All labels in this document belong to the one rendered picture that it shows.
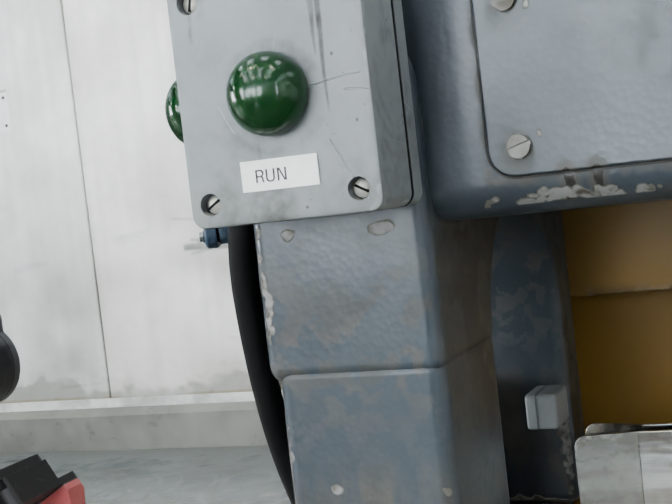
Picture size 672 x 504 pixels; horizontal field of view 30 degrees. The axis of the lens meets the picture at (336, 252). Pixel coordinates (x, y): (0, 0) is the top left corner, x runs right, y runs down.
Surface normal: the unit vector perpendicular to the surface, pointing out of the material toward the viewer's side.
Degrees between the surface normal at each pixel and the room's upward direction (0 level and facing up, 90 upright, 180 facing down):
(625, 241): 90
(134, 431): 90
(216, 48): 90
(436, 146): 90
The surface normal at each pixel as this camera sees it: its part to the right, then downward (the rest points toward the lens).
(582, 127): -0.37, 0.09
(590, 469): -0.12, 0.07
